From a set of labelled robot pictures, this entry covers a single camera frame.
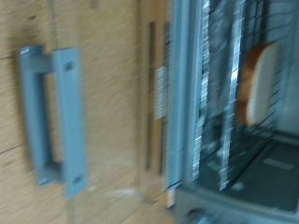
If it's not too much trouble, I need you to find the white bread slice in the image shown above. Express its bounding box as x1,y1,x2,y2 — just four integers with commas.
235,42,282,128

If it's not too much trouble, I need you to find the glass oven door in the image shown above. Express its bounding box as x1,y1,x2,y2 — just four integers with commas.
18,0,188,224

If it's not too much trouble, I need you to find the silver toaster oven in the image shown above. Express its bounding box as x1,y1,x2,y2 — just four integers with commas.
166,0,299,224

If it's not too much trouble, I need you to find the wire oven rack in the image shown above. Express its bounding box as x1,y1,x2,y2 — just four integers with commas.
190,0,299,191

